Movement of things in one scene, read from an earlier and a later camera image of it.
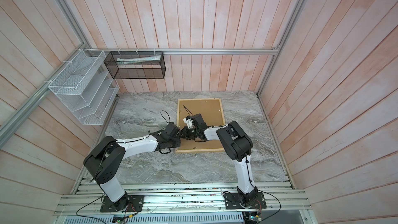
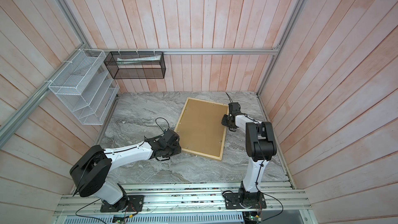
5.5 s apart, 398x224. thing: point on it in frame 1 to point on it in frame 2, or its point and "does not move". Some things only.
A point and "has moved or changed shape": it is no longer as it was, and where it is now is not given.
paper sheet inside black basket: [122, 61] does not move
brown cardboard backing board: [210, 111] has moved or changed shape
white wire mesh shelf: [86, 87] does not move
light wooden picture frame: [212, 112] has moved or changed shape
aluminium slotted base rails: [282, 197] does not move
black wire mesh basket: [139, 65] does not move
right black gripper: [186, 133] to [224, 121]
